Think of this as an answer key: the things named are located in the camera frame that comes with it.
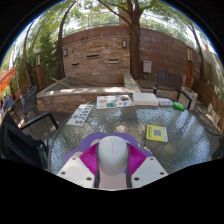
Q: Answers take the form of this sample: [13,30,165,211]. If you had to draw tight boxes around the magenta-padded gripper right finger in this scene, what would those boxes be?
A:
[125,142,169,189]

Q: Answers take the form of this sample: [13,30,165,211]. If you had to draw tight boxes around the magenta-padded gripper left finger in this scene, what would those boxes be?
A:
[56,142,101,189]

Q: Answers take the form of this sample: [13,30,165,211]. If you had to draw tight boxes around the white computer mouse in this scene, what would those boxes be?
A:
[96,135,130,177]

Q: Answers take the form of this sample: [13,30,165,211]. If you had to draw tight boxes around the yellow printed card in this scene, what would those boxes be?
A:
[145,124,169,143]

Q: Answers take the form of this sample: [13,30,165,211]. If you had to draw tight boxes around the white lettered plate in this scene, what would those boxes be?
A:
[66,103,95,127]

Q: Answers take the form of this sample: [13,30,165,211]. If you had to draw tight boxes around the black armchair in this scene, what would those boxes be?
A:
[204,128,224,161]
[0,110,60,168]

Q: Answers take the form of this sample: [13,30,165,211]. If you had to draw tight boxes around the white and blue book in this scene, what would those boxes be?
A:
[157,97,174,107]

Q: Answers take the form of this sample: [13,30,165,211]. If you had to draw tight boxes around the green plastic bottle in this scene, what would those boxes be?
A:
[172,101,186,112]

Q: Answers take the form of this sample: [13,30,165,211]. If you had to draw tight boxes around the colourful printed sheet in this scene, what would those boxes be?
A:
[96,94,135,110]

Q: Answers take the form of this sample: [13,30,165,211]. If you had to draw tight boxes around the black mesh chair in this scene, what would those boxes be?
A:
[19,85,41,123]

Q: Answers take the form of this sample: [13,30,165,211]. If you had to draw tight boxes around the wooden plank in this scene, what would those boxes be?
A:
[50,77,75,89]

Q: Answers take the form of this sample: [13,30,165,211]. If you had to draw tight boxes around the orange umbrella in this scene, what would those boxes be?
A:
[0,67,18,95]

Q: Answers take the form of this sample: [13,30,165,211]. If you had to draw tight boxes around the thick tree trunk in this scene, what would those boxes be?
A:
[128,0,143,80]

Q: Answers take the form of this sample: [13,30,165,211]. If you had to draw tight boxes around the thin curved tree trunk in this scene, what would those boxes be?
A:
[56,0,78,80]

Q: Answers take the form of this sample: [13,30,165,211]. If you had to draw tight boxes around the grey wall box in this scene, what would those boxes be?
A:
[142,60,153,74]

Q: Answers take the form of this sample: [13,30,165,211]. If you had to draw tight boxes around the wooden lamp post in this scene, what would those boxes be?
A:
[185,46,195,88]
[34,48,44,91]

